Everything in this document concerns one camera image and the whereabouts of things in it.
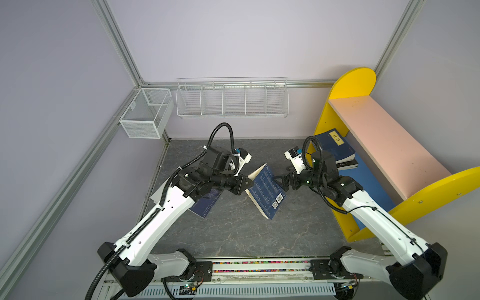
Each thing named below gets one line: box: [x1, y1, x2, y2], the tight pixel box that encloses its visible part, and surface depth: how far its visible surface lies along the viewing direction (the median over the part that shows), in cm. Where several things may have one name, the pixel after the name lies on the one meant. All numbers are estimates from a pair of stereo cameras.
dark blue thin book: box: [188, 188, 224, 219], surface depth 93 cm
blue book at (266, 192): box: [245, 163, 287, 221], surface depth 72 cm
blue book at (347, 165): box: [335, 158, 359, 171], surface depth 88 cm
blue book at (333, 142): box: [314, 128, 356, 165], surface depth 93 cm
